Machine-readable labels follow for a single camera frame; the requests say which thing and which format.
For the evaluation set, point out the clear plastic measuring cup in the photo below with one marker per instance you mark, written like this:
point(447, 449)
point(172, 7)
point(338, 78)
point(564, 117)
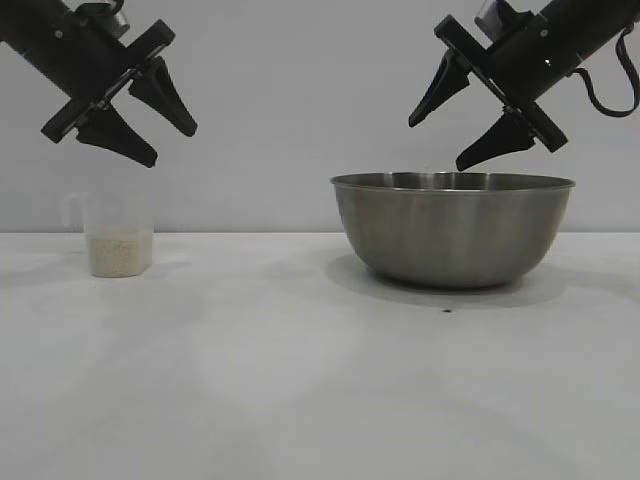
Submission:
point(120, 210)

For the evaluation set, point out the white rice grains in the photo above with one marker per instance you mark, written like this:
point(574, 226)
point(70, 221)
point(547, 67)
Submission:
point(117, 252)

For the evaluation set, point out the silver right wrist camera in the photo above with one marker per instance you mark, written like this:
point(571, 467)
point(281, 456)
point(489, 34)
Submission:
point(487, 15)

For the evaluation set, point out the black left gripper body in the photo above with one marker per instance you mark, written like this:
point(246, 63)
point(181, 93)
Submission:
point(75, 55)

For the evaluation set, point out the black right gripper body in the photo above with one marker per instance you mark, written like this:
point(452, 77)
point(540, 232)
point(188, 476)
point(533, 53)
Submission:
point(530, 65)

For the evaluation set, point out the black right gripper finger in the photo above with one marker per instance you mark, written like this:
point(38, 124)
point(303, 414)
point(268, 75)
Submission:
point(440, 90)
point(500, 140)

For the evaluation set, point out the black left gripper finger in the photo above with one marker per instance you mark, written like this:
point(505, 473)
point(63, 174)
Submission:
point(165, 95)
point(120, 137)

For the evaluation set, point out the stainless steel mixing bowl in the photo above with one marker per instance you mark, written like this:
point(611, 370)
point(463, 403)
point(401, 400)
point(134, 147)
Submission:
point(450, 235)

